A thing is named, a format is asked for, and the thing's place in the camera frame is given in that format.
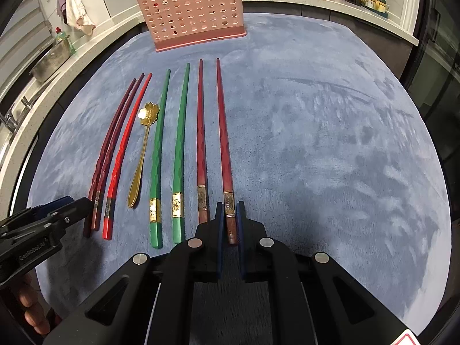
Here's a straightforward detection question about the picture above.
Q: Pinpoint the dark red chopstick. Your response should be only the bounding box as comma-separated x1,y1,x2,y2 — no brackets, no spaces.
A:
196,59,209,223
216,58,238,245

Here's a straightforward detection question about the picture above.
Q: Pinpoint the maroon chopstick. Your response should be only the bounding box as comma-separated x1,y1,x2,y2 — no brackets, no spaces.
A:
83,77,137,238
90,72,145,231

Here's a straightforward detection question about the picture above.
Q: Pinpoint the green chopstick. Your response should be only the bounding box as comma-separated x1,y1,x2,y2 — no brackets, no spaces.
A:
149,69,171,249
172,63,190,244

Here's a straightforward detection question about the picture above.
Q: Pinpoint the bright red chopstick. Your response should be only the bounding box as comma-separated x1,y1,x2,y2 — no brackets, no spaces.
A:
102,73,152,241

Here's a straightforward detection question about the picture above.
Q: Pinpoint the left hand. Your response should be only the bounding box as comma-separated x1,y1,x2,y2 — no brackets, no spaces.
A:
17,273,51,336

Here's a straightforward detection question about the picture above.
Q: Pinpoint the steel faucet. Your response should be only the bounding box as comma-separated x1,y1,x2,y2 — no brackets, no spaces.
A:
1,97,33,134

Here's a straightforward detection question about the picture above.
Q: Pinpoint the blue-grey table mat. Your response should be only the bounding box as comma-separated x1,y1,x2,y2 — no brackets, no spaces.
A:
28,14,451,333

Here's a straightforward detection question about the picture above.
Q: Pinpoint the steel mixing bowl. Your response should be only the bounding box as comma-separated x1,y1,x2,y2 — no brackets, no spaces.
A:
29,41,71,83

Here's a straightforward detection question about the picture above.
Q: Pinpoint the green dish soap bottle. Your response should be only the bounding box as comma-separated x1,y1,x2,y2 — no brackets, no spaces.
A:
55,26,76,55

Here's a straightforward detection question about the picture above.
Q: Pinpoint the cream hanging towel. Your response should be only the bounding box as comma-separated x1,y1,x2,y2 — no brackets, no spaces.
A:
66,0,96,36

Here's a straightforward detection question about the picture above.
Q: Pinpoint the purple hanging cloth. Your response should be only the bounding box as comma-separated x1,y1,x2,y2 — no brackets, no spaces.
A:
57,0,67,24

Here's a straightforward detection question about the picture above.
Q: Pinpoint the pink perforated utensil holder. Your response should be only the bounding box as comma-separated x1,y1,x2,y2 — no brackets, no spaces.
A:
137,0,246,52

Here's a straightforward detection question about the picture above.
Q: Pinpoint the condiment jar rack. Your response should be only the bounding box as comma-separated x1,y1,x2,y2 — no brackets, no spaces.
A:
361,0,388,19

